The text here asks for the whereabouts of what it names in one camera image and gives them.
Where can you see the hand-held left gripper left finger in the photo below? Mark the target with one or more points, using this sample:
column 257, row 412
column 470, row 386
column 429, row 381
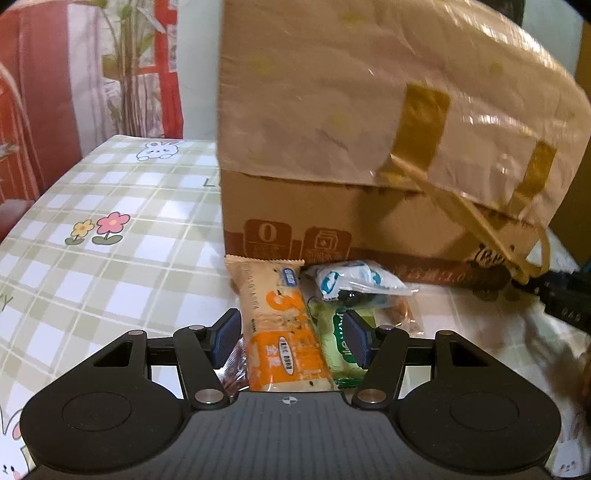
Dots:
column 226, row 337

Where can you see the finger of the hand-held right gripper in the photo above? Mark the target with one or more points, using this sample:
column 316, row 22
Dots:
column 561, row 295

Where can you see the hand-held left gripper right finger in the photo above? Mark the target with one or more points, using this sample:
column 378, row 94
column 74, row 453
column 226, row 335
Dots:
column 356, row 339

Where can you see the pale green snack packet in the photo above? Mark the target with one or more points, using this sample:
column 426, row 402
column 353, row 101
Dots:
column 334, row 341

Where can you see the orange and cream snack packet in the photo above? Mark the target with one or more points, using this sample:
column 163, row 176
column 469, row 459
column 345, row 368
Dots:
column 281, row 332

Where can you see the brown paper bag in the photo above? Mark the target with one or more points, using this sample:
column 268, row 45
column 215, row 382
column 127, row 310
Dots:
column 346, row 92

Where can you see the dark red snack packet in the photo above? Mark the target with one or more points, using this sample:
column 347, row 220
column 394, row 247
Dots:
column 233, row 369

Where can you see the clear packet with brown snack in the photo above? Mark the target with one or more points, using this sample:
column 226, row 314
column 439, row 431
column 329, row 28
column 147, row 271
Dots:
column 397, row 314

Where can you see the white and blue snack packet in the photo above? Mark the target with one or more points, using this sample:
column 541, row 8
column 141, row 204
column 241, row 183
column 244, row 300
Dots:
column 351, row 277

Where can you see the brown cardboard box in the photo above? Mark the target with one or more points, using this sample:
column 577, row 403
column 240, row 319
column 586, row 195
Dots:
column 369, row 221

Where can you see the checked printed tablecloth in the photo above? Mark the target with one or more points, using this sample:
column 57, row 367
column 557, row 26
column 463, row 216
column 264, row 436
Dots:
column 138, row 207

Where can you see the green leafy plant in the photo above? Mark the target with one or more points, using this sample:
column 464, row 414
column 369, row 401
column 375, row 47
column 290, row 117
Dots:
column 131, row 55

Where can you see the red and white curtain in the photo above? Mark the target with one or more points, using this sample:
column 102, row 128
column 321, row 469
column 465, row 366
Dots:
column 41, row 92

